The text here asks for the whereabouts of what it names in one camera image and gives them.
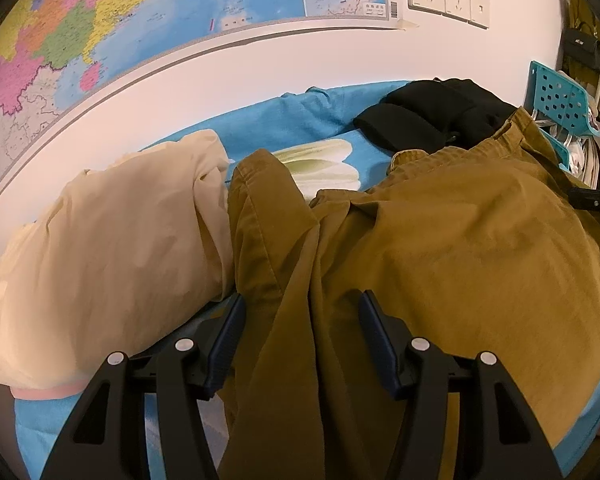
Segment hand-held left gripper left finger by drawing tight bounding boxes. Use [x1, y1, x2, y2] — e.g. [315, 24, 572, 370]
[40, 292, 247, 480]

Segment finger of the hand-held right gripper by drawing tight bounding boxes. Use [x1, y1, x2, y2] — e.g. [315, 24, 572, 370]
[567, 187, 600, 219]

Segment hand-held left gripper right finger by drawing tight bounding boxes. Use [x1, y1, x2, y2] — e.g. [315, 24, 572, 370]
[358, 290, 563, 480]

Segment olive brown pants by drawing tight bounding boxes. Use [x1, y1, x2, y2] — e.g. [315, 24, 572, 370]
[219, 107, 600, 480]

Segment white items in rack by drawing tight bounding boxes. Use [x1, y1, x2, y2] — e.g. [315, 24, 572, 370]
[550, 120, 600, 187]

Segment teal perforated plastic rack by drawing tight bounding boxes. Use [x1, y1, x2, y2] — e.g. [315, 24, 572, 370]
[527, 60, 600, 173]

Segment cream beige cloth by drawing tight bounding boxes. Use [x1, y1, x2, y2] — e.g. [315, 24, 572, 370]
[0, 129, 237, 401]

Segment black handbag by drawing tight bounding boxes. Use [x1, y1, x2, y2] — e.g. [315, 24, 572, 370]
[562, 27, 600, 74]

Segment mustard yellow hanging garment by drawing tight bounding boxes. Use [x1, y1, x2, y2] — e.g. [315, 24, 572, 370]
[566, 0, 600, 88]

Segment black garment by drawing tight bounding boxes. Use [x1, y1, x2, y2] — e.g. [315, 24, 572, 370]
[352, 77, 520, 154]

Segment blue flower print bed sheet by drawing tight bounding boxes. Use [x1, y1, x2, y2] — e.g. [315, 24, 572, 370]
[10, 80, 600, 480]

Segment colourful wall map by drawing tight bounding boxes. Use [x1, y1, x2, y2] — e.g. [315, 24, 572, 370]
[0, 0, 400, 188]

